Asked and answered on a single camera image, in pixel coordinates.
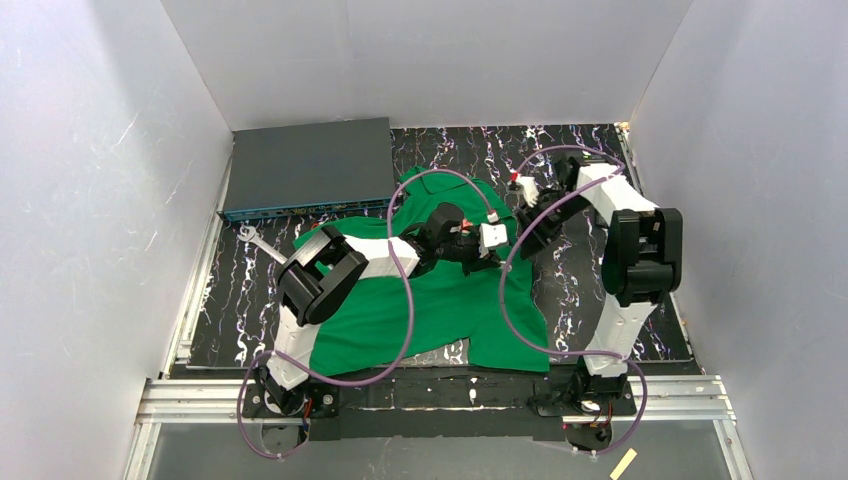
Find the green polo shirt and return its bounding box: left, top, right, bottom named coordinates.
left=310, top=167, right=550, bottom=376

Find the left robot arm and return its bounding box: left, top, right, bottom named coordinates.
left=238, top=203, right=508, bottom=417

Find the yellow tape strip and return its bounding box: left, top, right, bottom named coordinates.
left=609, top=448, right=638, bottom=480

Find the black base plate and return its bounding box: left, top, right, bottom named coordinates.
left=241, top=366, right=638, bottom=441

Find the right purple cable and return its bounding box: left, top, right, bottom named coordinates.
left=498, top=144, right=649, bottom=458

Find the grey network switch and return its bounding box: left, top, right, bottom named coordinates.
left=219, top=117, right=396, bottom=222

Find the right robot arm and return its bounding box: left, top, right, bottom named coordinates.
left=509, top=148, right=683, bottom=380

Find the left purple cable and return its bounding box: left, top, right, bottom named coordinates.
left=235, top=168, right=498, bottom=461

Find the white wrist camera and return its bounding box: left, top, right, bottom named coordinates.
left=478, top=210, right=509, bottom=255
left=508, top=172, right=539, bottom=207

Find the silver wrench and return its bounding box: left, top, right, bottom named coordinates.
left=237, top=225, right=288, bottom=265

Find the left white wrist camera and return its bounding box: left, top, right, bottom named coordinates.
left=478, top=210, right=509, bottom=255

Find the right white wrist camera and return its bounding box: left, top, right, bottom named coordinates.
left=508, top=172, right=539, bottom=207

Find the purple cable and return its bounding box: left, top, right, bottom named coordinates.
left=498, top=144, right=649, bottom=458
left=235, top=168, right=498, bottom=461

